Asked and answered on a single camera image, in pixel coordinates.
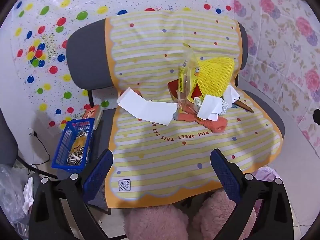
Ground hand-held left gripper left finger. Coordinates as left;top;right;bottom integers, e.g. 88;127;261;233
29;149;114;240

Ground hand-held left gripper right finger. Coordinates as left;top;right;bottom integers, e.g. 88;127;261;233
210;148;294;240

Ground pink plastic bag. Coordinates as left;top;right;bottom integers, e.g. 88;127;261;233
251;167;278;180

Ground white paper slip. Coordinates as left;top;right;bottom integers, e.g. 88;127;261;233
197;95;223;121

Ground white paper packet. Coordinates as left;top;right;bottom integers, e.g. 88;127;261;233
222;84;240;105

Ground long white paper strip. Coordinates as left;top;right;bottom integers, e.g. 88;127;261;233
117;87;178;126

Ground yellow foam fruit net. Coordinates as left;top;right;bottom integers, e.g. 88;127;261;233
190;57;235;98

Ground red cardboard box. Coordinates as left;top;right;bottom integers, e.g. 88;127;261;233
167;79;203;98

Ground yellow clear plastic wrapper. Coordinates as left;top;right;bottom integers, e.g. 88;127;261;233
176;42;200;110

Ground blue plastic basket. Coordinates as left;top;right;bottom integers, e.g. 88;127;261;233
51;118;95;172

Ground orange book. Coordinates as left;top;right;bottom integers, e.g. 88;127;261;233
82;104;103;130

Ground white crumpled tissue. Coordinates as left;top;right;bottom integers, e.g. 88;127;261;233
22;177;35;213

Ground person's left leg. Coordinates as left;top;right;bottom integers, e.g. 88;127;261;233
124;204;189;240

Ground clear plastic bag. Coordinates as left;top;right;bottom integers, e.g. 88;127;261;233
0;164;33;230

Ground grey office chair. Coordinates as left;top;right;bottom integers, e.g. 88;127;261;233
0;110;58;178
56;17;285;215

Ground yellow striped dotted mat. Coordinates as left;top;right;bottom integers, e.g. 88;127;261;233
104;10;283;209

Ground floral print plastic sheet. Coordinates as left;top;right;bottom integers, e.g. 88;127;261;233
232;0;320;145

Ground balloon print plastic sheet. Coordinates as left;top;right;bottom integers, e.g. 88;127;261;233
10;0;235;130

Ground black power cable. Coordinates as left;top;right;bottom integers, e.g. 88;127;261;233
27;131;51;174

